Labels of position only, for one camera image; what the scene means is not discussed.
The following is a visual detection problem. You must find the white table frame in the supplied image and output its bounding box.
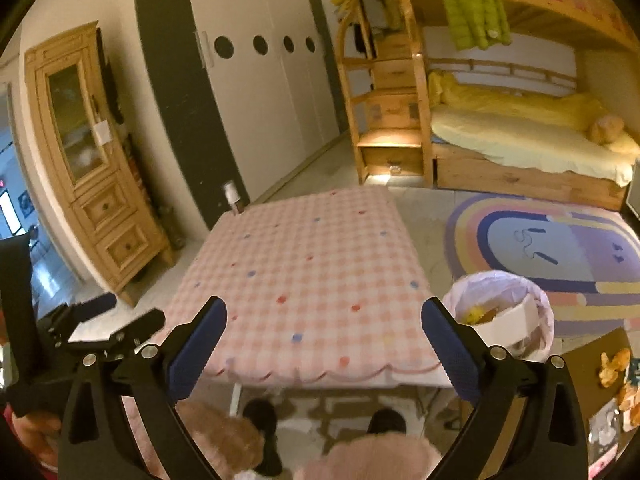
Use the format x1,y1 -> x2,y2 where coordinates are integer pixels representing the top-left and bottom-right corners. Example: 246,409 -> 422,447
230,382 -> 451,421

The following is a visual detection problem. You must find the dark chalkboard panel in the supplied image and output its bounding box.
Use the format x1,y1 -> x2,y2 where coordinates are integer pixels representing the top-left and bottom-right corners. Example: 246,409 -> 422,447
132,0 -> 251,231

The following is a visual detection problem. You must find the person's leg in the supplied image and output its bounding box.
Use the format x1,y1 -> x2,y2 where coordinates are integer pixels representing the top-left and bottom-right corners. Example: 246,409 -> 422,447
177,400 -> 266,480
302,435 -> 443,480

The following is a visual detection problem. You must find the printed paper sheet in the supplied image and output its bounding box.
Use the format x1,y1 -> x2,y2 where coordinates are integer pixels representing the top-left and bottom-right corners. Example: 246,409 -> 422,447
587,397 -> 632,466

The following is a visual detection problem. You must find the brown cardboard sheet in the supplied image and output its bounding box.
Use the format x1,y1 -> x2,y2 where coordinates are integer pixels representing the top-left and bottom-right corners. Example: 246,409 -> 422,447
560,327 -> 640,461

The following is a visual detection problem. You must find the wooden bunk bed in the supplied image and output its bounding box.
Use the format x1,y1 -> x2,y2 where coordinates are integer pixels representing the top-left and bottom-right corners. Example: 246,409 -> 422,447
387,0 -> 640,211

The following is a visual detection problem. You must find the yellow plush toy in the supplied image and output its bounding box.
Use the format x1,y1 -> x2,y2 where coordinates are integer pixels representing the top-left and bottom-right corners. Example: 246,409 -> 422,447
617,380 -> 640,418
599,347 -> 632,388

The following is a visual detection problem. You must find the waste bin with white liner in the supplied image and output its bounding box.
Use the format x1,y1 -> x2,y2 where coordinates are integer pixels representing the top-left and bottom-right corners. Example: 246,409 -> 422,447
442,270 -> 556,366

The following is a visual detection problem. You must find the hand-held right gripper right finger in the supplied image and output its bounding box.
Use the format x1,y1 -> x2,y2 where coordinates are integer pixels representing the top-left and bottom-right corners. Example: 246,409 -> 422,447
421,296 -> 591,480

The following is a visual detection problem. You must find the rainbow face rug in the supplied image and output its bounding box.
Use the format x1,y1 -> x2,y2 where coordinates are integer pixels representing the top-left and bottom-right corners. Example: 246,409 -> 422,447
444,192 -> 640,338

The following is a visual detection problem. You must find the tan stuffed toy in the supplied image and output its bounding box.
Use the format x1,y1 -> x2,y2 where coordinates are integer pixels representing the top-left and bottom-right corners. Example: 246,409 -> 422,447
586,114 -> 626,145

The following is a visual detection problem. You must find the wooden glass-door cabinet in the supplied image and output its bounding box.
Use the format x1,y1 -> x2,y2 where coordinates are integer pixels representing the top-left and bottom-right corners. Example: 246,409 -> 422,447
24,21 -> 176,308

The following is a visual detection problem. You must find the yellow blanket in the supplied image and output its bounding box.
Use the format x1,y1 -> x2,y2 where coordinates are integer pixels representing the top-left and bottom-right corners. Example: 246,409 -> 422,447
427,70 -> 608,131

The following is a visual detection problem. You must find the person's left hand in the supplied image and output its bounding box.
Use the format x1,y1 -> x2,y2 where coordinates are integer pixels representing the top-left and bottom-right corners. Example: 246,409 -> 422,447
10,410 -> 63,468

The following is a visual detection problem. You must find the person's right leg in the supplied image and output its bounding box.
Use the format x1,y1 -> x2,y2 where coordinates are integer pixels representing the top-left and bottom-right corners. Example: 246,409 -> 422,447
302,435 -> 443,480

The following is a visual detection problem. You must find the cream mattress sheet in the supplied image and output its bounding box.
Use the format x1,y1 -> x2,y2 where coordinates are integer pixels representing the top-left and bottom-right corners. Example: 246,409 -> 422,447
430,107 -> 640,186

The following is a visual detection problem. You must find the green puffer jacket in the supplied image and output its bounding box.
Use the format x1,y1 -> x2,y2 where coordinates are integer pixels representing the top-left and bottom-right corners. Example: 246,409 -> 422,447
440,0 -> 512,52

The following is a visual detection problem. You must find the white wardrobe with round holes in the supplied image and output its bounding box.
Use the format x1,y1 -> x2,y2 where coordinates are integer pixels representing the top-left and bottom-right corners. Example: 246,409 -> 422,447
182,0 -> 346,206

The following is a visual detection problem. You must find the black shoe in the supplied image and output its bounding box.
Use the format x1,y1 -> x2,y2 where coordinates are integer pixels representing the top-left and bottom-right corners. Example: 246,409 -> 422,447
367,408 -> 408,436
243,399 -> 283,476

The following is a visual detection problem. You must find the person's left leg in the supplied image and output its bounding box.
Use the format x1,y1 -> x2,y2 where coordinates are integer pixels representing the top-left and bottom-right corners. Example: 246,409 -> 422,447
177,400 -> 266,480

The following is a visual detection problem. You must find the wooden stair drawer unit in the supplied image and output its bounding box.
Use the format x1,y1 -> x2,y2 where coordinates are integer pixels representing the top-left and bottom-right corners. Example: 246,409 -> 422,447
336,0 -> 436,186

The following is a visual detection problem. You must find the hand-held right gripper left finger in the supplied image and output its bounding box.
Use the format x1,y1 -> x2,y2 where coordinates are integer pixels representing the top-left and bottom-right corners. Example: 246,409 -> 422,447
57,296 -> 236,480

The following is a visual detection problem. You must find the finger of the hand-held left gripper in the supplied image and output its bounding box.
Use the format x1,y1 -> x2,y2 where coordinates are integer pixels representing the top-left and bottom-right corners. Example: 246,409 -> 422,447
67,308 -> 167,363
37,292 -> 118,343

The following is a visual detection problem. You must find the pink checked tablecloth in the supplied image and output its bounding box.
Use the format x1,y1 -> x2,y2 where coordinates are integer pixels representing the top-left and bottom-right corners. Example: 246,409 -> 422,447
120,185 -> 453,480

